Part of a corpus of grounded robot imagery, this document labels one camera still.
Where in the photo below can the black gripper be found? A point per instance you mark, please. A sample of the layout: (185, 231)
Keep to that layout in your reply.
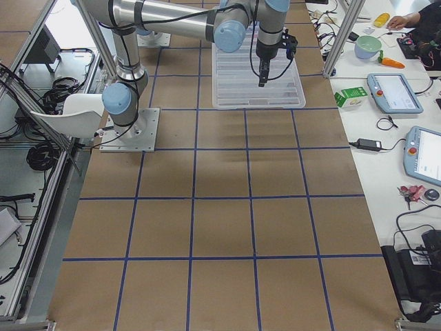
(266, 52)

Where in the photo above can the clear plastic box lid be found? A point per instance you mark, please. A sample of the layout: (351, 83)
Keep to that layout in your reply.
(235, 83)

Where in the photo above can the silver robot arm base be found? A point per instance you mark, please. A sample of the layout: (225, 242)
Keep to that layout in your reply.
(141, 137)

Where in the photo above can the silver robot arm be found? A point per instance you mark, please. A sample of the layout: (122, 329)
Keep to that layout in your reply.
(252, 28)

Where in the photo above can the green white carton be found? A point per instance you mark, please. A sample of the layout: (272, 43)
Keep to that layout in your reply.
(350, 97)

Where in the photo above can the green blue bowl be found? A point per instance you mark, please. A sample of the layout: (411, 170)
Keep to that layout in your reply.
(367, 46)

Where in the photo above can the toy carrot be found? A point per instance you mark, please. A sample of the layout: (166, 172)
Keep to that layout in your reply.
(389, 62)

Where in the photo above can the black power adapter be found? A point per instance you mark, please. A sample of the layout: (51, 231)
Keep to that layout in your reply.
(367, 144)

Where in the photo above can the yellow toy corn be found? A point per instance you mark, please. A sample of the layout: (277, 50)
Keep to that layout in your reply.
(381, 20)

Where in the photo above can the grey teach pendant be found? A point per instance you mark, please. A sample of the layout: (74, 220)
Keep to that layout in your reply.
(393, 94)
(422, 155)

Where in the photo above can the person hand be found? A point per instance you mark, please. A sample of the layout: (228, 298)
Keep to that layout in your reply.
(397, 22)

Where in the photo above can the white plastic chair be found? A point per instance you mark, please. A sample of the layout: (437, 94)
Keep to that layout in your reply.
(80, 118)

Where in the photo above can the aluminium frame post right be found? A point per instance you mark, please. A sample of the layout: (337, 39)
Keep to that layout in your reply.
(345, 28)

